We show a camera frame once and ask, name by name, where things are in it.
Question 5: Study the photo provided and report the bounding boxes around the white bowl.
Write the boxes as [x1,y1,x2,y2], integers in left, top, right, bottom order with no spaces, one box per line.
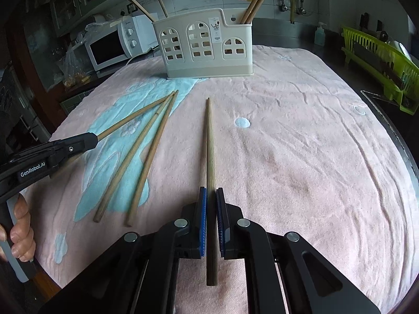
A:
[388,39,411,59]

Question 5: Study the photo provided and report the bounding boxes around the person's left hand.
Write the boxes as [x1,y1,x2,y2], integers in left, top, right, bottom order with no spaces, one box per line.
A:
[0,193,36,262]

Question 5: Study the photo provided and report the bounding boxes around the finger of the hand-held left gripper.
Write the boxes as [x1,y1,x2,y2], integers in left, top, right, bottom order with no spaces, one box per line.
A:
[7,132,99,162]
[46,142,99,178]

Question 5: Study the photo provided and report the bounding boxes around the green base cabinet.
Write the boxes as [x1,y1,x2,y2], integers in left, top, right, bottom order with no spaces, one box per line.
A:
[60,87,95,115]

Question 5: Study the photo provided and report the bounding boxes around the green plastic dish rack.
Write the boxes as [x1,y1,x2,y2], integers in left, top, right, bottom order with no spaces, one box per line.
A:
[340,24,419,115]

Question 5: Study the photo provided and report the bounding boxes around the cream plastic utensil holder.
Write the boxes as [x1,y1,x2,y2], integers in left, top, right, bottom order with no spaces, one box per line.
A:
[152,8,254,79]

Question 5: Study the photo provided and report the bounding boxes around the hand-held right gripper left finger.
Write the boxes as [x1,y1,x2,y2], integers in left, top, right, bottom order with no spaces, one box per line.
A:
[39,186,208,314]

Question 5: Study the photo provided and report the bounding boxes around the kitchen cleaver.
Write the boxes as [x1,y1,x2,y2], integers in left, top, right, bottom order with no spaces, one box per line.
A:
[354,41,405,87]

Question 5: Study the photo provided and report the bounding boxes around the white microwave oven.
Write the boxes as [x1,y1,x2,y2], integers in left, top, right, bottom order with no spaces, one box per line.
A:
[84,15,154,79]

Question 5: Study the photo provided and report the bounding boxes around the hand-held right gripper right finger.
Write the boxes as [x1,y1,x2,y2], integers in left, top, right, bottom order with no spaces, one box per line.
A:
[215,187,382,314]

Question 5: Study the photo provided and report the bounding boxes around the clear plastic bag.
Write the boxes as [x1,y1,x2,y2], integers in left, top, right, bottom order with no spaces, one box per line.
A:
[62,44,93,88]

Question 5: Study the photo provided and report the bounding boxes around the pink printed towel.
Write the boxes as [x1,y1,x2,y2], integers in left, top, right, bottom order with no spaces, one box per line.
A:
[20,44,419,314]

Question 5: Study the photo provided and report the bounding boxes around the soap dispenser bottle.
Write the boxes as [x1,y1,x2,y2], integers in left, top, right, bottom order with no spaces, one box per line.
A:
[314,22,328,46]

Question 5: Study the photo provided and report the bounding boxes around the white power cord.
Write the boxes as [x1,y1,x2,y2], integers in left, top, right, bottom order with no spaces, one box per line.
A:
[126,49,158,68]

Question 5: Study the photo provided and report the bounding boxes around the black knife handles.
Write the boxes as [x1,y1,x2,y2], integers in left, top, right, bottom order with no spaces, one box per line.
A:
[360,12,383,33]

